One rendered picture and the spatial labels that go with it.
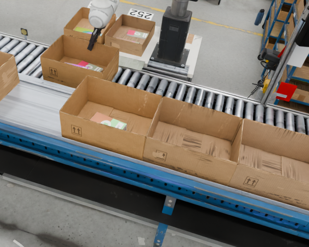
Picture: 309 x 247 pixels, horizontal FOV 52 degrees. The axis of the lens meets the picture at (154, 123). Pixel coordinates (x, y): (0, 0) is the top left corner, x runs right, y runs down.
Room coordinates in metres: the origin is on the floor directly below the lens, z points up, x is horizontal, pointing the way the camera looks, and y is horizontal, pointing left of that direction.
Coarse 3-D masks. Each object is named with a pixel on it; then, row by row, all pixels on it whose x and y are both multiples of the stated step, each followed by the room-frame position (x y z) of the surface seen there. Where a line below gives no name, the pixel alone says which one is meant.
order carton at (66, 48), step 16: (48, 48) 1.61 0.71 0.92; (64, 48) 1.79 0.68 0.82; (80, 48) 1.78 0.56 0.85; (96, 48) 1.77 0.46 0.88; (112, 48) 1.75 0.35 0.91; (48, 64) 1.50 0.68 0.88; (64, 64) 1.49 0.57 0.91; (96, 64) 1.76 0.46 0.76; (112, 64) 1.62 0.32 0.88; (48, 80) 1.51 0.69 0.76; (64, 80) 1.49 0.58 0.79; (80, 80) 1.48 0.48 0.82
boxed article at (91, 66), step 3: (81, 63) 1.72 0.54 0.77; (84, 63) 1.73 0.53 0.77; (87, 63) 1.74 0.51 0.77; (87, 66) 1.70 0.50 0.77; (90, 66) 1.71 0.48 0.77; (93, 66) 1.71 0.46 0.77; (96, 66) 1.72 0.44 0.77; (90, 69) 1.68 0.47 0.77; (93, 69) 1.68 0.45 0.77; (96, 69) 1.69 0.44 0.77; (99, 69) 1.69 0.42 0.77; (102, 69) 1.70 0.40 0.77
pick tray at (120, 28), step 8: (120, 16) 2.33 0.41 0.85; (128, 16) 2.36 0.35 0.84; (120, 24) 2.33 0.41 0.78; (128, 24) 2.36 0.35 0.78; (136, 24) 2.35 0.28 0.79; (144, 24) 2.35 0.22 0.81; (152, 24) 2.34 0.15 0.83; (112, 32) 2.16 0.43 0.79; (120, 32) 2.24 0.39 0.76; (144, 32) 2.31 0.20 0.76; (152, 32) 2.24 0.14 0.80; (112, 40) 1.99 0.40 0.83; (120, 40) 1.98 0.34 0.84; (136, 40) 2.16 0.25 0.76; (144, 40) 2.18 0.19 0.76; (120, 48) 1.98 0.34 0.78; (128, 48) 1.97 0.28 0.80; (136, 48) 1.96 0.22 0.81; (144, 48) 2.03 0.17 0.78
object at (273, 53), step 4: (264, 48) 1.76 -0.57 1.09; (264, 52) 1.71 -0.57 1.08; (268, 52) 1.71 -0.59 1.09; (272, 52) 1.72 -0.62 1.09; (276, 52) 1.73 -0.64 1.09; (264, 56) 1.71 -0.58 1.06; (268, 56) 1.70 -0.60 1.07; (272, 56) 1.70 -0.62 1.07; (276, 56) 1.70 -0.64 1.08; (268, 60) 1.71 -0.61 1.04; (272, 60) 1.70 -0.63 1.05; (276, 60) 1.70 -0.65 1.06; (268, 64) 1.72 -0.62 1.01; (272, 64) 1.71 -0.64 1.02
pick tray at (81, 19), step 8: (80, 8) 2.34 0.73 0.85; (88, 8) 2.37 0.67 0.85; (80, 16) 2.33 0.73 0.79; (88, 16) 2.37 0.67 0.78; (112, 16) 2.35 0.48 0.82; (72, 24) 2.16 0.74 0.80; (80, 24) 2.26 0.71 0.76; (88, 24) 2.28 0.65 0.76; (112, 24) 2.26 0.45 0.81; (64, 32) 1.99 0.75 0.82; (72, 32) 1.99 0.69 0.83; (80, 32) 1.99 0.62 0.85; (104, 32) 2.05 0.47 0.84; (88, 40) 1.98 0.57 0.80; (104, 40) 2.06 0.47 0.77
